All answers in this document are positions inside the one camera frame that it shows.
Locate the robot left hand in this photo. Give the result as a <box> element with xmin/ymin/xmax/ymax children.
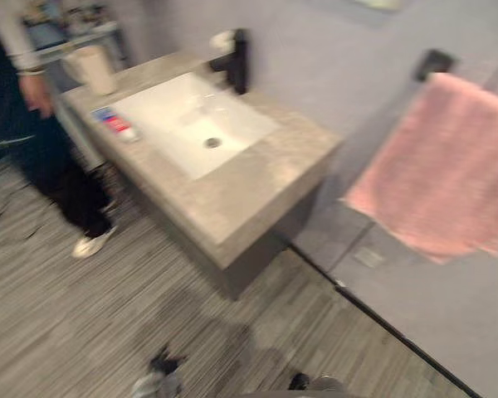
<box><xmin>131</xmin><ymin>347</ymin><xmax>188</xmax><ymax>398</ymax></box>

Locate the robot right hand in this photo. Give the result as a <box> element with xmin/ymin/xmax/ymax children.
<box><xmin>289</xmin><ymin>371</ymin><xmax>348</xmax><ymax>398</ymax></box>

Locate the person's hand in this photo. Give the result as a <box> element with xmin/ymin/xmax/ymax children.
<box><xmin>18</xmin><ymin>70</ymin><xmax>56</xmax><ymax>120</ymax></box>

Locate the beige cup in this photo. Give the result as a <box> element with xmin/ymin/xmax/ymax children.
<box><xmin>61</xmin><ymin>44</ymin><xmax>120</xmax><ymax>97</ymax></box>

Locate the person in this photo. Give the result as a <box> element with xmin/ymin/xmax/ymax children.
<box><xmin>0</xmin><ymin>0</ymin><xmax>121</xmax><ymax>260</ymax></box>

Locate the white storage shelf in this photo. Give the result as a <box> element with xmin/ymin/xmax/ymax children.
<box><xmin>21</xmin><ymin>0</ymin><xmax>130</xmax><ymax>80</ymax></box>

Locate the blue red toothpaste tube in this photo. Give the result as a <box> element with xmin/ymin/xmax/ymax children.
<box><xmin>90</xmin><ymin>105</ymin><xmax>143</xmax><ymax>144</ymax></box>

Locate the grey floor vent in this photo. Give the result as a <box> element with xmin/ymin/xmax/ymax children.
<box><xmin>351</xmin><ymin>247</ymin><xmax>386</xmax><ymax>269</ymax></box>

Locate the white sink basin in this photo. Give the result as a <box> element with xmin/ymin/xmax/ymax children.
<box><xmin>110</xmin><ymin>70</ymin><xmax>284</xmax><ymax>182</ymax></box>

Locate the grey stone vanity cabinet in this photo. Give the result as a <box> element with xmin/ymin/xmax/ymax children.
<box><xmin>57</xmin><ymin>51</ymin><xmax>345</xmax><ymax>302</ymax></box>

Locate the small white object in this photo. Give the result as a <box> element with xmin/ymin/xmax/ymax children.
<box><xmin>210</xmin><ymin>31</ymin><xmax>236</xmax><ymax>53</ymax></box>

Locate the black faucet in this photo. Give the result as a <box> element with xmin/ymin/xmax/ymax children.
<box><xmin>207</xmin><ymin>27</ymin><xmax>251</xmax><ymax>95</ymax></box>

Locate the pink towel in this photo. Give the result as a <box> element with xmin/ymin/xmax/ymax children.
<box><xmin>339</xmin><ymin>72</ymin><xmax>498</xmax><ymax>267</ymax></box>

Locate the black floor frame strip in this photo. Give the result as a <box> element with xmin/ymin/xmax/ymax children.
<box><xmin>289</xmin><ymin>242</ymin><xmax>483</xmax><ymax>398</ymax></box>

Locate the black towel rail mount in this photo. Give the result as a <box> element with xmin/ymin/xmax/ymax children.
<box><xmin>413</xmin><ymin>48</ymin><xmax>458</xmax><ymax>85</ymax></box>

